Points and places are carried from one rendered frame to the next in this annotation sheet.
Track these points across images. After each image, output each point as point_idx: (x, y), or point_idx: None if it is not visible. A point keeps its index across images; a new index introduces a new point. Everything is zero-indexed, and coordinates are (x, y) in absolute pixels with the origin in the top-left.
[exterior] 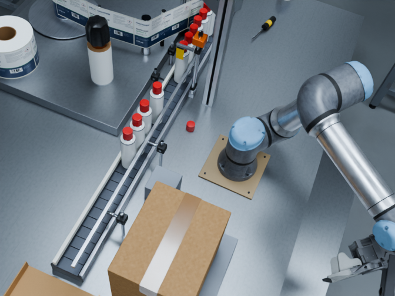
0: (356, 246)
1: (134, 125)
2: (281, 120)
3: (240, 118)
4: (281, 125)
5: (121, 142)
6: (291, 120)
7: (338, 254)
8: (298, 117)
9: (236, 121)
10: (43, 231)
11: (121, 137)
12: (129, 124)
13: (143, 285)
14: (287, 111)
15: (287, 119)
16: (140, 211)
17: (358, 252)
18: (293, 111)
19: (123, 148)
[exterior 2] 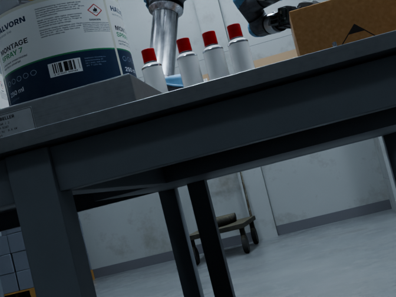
0: (290, 7)
1: (217, 42)
2: (168, 69)
3: (168, 76)
4: (172, 75)
5: (246, 39)
6: (173, 55)
7: (301, 2)
8: (174, 44)
9: (174, 75)
10: None
11: (240, 38)
12: (214, 47)
13: None
14: (164, 53)
15: (171, 59)
16: (329, 0)
17: (293, 7)
18: (168, 43)
19: (250, 52)
